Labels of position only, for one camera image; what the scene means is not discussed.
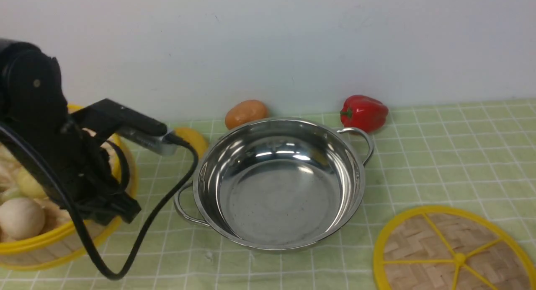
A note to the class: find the bamboo steamer lid yellow rim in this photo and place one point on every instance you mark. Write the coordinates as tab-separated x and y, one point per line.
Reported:
445	248

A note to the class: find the yellow banana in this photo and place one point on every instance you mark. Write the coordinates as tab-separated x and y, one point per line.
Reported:
194	138

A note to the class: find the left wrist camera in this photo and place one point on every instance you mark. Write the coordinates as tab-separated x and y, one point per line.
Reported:
107	117

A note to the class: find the bamboo steamer basket yellow rim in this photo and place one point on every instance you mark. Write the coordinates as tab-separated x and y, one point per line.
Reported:
61	243

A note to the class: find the stainless steel pot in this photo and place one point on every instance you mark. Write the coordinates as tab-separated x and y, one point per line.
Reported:
278	184

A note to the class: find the small green dumpling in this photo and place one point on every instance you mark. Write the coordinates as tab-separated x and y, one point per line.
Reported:
10	193

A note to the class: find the red bell pepper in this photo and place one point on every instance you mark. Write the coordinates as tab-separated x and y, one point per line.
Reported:
363	112

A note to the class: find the orange tangerine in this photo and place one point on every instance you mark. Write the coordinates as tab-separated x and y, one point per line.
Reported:
245	112

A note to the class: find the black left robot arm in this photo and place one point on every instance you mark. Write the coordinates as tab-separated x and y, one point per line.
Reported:
31	90

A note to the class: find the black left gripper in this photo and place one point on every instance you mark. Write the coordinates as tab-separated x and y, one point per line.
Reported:
73	148

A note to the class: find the white round bun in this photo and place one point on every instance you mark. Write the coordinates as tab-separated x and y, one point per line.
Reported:
22	218

